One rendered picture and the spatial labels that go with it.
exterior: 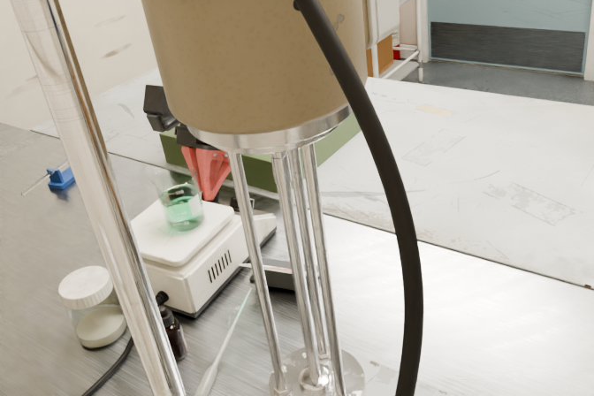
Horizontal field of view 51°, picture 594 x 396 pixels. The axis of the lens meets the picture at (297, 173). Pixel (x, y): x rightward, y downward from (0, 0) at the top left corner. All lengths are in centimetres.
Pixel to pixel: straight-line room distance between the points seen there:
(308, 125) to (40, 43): 12
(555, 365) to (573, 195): 32
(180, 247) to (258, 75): 51
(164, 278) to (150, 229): 7
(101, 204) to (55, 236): 78
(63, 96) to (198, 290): 55
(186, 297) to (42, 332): 20
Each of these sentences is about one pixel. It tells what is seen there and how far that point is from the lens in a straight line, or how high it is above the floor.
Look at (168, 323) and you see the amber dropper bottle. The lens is 71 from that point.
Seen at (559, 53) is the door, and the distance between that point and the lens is 366.
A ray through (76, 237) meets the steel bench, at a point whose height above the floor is 90.
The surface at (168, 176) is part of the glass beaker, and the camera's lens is 78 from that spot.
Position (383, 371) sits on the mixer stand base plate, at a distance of 67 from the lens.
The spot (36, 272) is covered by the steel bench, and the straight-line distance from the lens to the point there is 96.
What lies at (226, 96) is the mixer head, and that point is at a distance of 27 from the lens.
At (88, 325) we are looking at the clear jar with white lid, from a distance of 77.
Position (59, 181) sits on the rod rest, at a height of 91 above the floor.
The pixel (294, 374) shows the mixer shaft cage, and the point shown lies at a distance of 46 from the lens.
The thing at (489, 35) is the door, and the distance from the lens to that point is 374.
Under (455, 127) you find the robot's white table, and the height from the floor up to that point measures 90.
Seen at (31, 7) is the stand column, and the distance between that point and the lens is 23.
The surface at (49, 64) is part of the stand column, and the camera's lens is 23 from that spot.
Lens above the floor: 141
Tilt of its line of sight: 30 degrees down
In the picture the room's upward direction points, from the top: 9 degrees counter-clockwise
